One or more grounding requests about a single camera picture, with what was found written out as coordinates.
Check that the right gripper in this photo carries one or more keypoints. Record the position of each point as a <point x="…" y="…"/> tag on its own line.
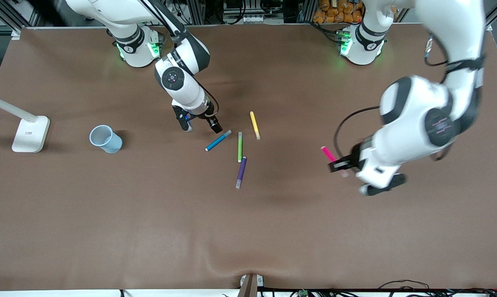
<point x="209" y="112"/>

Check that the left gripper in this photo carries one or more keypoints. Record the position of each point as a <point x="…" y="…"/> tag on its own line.
<point x="352" y="158"/>

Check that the pink marker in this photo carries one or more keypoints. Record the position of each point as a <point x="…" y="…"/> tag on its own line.
<point x="327" y="153"/>

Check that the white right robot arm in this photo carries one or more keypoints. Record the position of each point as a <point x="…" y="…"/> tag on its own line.
<point x="182" y="82"/>

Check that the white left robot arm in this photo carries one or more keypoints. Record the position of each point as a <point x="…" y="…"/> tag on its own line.
<point x="421" y="115"/>

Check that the blue marker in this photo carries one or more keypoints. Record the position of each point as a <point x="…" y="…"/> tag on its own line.
<point x="217" y="140"/>

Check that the green marker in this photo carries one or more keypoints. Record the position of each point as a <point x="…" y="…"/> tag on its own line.
<point x="240" y="147"/>

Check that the yellow marker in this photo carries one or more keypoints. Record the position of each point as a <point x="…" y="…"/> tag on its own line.
<point x="254" y="124"/>

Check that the purple marker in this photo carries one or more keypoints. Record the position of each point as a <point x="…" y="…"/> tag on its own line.
<point x="241" y="172"/>

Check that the light blue cup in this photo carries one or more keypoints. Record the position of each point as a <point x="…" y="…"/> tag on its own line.
<point x="108" y="140"/>

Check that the brown table cover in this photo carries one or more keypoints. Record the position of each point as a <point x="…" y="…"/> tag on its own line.
<point x="108" y="227"/>

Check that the orange lumpy objects heap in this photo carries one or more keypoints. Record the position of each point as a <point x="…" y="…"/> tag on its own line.
<point x="339" y="12"/>

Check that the white desk lamp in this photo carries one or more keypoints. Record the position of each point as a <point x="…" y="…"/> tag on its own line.
<point x="30" y="134"/>

